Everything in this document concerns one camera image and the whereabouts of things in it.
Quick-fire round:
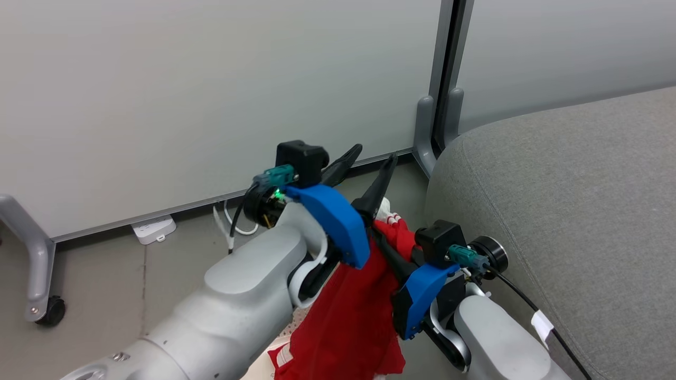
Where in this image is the white coiled cable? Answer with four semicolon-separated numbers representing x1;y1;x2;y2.
213;199;259;252

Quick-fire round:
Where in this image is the large white partition panel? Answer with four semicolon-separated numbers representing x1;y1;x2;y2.
0;0;443;244

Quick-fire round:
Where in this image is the teal camera connector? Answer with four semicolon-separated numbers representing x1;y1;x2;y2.
253;165;295;189
448;244;490;273

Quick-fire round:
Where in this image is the grey fabric sofa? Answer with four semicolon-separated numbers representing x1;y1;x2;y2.
424;87;676;380

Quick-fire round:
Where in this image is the white power strip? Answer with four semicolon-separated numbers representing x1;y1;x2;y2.
131;215;177;245

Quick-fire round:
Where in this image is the grey partition leg with caster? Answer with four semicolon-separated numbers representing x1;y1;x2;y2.
0;194;57;322

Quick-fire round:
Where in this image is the red clothing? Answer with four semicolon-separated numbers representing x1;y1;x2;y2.
268;198;423;380

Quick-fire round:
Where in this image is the teal left camera connector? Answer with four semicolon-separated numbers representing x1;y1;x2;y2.
253;165;295;189

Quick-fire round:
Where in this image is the black caster wheel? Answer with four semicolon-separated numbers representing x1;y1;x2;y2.
36;297;67;327

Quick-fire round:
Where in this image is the grey partition foot bracket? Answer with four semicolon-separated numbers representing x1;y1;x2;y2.
412;95;440;179
445;87;465;149

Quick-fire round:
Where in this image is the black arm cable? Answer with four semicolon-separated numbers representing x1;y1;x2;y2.
487;265;593;380
229;182;259;255

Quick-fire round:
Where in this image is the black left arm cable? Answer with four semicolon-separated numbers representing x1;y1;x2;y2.
229;182;259;255

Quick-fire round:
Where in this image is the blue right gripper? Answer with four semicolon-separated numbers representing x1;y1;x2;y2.
372;227;460;340

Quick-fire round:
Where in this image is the cream perforated laundry basket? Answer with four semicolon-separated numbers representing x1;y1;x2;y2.
253;309;309;380

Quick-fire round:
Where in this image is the teal right camera connector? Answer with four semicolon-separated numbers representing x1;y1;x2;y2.
448;244;490;273

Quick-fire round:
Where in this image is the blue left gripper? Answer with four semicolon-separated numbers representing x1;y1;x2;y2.
285;144;398;269

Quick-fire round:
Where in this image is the narrow white partition panel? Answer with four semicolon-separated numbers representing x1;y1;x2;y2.
455;0;676;134

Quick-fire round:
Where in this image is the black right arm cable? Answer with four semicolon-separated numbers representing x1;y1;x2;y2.
487;265;593;380

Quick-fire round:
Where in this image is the white cable label tag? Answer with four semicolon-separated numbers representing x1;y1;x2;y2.
531;310;555;350

